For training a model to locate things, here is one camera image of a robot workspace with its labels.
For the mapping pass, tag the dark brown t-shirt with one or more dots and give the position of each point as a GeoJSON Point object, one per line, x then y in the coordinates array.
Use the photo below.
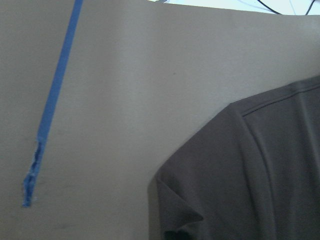
{"type": "Point", "coordinates": [251, 173]}

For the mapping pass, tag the brown paper table cover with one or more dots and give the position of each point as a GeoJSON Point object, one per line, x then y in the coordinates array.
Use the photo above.
{"type": "Point", "coordinates": [141, 79]}

